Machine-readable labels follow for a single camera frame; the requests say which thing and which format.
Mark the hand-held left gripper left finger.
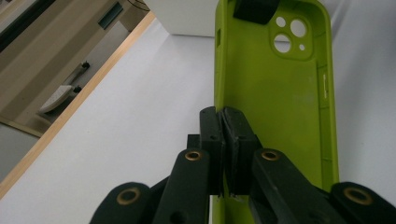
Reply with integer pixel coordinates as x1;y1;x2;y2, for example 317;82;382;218
186;105;226;198

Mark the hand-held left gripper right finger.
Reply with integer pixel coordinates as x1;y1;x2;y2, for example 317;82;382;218
220;106;263;198

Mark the white plastic bin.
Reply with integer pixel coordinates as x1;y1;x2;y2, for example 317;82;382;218
144;0;219;37

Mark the green phone case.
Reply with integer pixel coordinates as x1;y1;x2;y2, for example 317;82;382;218
211;0;340;224

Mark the wooden table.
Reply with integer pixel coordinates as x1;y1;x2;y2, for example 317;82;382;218
0;11;157;200

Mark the grey chair base leg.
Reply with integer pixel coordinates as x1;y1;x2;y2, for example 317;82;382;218
38;61;92;115

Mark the black horizontal frame bar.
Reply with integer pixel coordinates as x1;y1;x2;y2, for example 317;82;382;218
0;0;57;53

